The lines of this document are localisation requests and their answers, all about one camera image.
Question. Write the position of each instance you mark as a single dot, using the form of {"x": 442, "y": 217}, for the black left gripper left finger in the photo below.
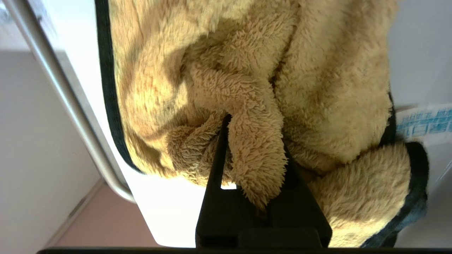
{"x": 226, "y": 218}

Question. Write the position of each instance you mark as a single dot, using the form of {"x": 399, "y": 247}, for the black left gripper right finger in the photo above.
{"x": 300, "y": 222}

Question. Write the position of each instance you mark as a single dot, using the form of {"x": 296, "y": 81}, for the yellow cloth black edge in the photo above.
{"x": 317, "y": 88}

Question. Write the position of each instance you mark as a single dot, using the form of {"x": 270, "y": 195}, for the empty clear plastic bottle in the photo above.
{"x": 423, "y": 123}

